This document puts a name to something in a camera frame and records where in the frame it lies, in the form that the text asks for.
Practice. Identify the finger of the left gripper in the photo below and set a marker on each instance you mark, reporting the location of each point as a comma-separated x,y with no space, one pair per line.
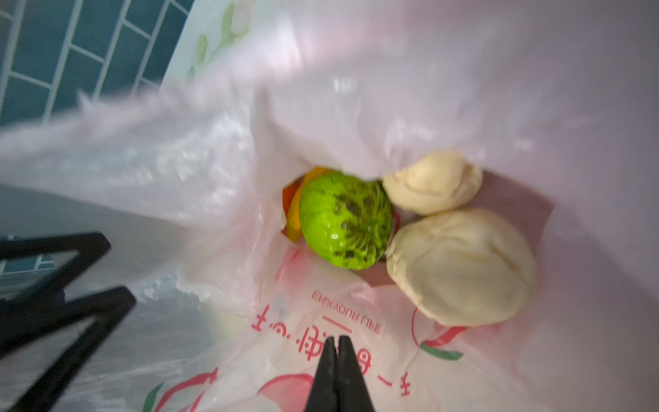
46,346
20,275

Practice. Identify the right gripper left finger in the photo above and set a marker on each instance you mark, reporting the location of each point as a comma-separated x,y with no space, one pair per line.
322,396

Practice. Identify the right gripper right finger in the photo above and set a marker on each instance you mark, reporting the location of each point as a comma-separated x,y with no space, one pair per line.
351,389

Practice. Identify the pink plastic bag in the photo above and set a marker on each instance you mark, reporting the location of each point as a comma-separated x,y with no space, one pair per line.
557,102

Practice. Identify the large cream fake bun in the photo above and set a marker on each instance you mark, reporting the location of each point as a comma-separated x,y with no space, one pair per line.
466,267

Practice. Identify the orange fake fruit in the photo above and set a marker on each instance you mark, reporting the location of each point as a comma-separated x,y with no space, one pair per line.
291,203

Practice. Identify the green fake fruit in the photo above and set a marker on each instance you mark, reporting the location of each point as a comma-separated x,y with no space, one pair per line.
347,221

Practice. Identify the small cream fake bun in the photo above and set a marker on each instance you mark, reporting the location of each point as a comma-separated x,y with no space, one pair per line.
440,181

